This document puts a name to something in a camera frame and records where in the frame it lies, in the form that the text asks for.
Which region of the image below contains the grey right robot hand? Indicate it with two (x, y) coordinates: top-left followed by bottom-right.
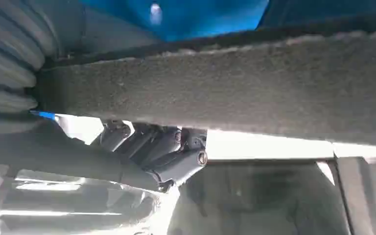
(0, 118), (209, 194)

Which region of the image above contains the blue panel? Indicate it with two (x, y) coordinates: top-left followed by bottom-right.
(79, 0), (270, 43)

